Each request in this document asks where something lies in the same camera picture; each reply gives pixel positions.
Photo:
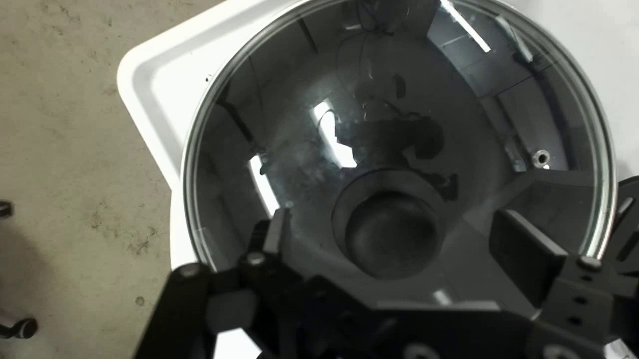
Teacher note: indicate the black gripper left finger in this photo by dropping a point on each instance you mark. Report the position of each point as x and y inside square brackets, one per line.
[220, 311]

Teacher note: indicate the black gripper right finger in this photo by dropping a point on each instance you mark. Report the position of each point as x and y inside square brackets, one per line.
[531, 256]

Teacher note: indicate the glass lid with black knob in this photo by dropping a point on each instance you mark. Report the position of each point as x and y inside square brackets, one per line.
[391, 230]

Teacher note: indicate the black floor stand foot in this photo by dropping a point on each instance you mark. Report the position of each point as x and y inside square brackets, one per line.
[4, 208]
[22, 327]

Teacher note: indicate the white plastic tray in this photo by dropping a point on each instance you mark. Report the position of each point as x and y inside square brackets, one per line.
[160, 86]

